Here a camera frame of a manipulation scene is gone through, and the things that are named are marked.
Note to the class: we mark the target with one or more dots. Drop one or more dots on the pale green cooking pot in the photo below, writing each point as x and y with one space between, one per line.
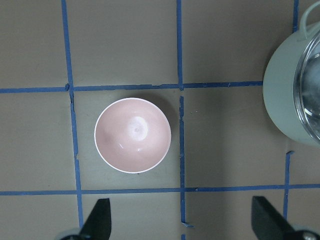
278 81

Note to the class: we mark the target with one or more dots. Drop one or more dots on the glass pot lid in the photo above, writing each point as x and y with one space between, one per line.
306 88

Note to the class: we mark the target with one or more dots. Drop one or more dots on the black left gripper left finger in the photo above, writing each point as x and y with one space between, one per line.
98 225

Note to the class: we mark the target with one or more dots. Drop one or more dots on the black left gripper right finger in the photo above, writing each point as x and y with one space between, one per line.
268 224

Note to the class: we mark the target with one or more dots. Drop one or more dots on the pink plastic bowl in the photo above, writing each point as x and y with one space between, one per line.
132 135

